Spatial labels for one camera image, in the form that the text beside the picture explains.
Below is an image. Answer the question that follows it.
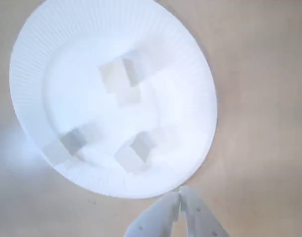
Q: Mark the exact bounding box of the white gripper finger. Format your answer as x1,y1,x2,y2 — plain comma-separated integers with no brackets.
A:
179,186,229,237
123,191,180,237

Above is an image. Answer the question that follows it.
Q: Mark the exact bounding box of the white cube block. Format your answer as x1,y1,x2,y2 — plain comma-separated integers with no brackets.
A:
99,57,143,108
113,130,158,175
43,126,89,166

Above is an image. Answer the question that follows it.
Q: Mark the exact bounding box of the white paper plate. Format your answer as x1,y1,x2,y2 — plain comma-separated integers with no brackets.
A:
9,0,218,199

